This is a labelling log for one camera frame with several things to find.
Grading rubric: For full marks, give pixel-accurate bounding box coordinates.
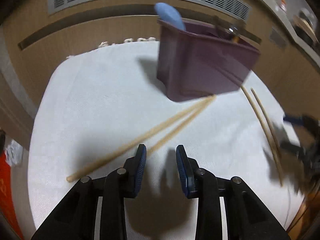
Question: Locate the wooden chopstick one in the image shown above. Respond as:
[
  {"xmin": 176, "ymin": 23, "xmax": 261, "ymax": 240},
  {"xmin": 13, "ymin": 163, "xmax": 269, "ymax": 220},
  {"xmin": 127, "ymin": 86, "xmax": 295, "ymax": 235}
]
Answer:
[{"xmin": 66, "ymin": 96, "xmax": 215, "ymax": 183}]

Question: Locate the blue plastic spoon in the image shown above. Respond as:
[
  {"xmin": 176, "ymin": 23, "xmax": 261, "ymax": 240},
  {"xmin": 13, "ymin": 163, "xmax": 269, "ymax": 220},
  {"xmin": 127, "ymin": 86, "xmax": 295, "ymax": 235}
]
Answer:
[{"xmin": 154, "ymin": 3, "xmax": 185, "ymax": 31}]

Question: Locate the small grey vent grille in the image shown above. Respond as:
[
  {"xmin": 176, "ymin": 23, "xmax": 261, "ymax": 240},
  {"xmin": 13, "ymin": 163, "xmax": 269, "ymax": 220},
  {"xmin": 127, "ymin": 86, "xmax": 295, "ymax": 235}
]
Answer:
[{"xmin": 269, "ymin": 28, "xmax": 287, "ymax": 49}]

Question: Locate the purple plastic utensil bin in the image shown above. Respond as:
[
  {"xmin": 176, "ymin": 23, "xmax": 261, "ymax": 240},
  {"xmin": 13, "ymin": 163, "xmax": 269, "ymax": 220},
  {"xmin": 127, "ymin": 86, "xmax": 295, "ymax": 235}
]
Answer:
[{"xmin": 157, "ymin": 20, "xmax": 260, "ymax": 102}]

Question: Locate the wooden chopstick three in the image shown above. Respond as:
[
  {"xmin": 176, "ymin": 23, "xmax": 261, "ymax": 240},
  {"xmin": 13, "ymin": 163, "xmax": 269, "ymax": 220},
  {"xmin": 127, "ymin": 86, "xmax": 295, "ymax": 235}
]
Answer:
[{"xmin": 241, "ymin": 86, "xmax": 284, "ymax": 186}]

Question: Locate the wooden chopstick two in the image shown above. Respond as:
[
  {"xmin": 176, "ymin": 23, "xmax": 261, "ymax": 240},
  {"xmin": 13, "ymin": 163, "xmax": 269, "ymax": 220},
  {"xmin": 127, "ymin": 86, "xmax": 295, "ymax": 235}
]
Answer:
[{"xmin": 147, "ymin": 95, "xmax": 216, "ymax": 157}]

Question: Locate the wooden chopstick four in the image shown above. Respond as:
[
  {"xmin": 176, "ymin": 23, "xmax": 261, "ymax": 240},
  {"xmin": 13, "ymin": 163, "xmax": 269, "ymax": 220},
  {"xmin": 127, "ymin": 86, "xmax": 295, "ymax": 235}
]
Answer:
[{"xmin": 251, "ymin": 88, "xmax": 281, "ymax": 158}]

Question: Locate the small metal spoon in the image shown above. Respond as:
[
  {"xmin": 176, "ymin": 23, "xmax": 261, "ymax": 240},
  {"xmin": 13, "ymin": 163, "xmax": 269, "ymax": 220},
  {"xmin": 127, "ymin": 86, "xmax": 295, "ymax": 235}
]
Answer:
[{"xmin": 213, "ymin": 16, "xmax": 246, "ymax": 40}]

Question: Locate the white table cloth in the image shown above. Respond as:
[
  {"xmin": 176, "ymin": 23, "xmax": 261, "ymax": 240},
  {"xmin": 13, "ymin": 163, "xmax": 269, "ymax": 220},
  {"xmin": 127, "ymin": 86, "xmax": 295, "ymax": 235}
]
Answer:
[{"xmin": 28, "ymin": 42, "xmax": 303, "ymax": 239}]

